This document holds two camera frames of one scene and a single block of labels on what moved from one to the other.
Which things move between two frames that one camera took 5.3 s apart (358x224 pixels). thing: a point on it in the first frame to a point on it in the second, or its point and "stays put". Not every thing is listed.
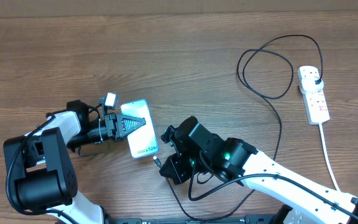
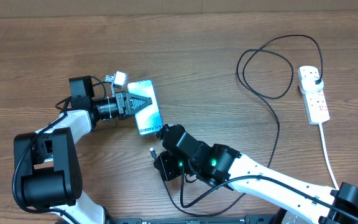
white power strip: x=311 y=84 stays put
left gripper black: x=115 y=125 to x=125 y=109
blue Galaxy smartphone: x=143 y=142 to x=148 y=121
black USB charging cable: x=266 y=98 to x=203 y=214
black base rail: x=253 y=219 stays put
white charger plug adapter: x=308 y=83 stays put
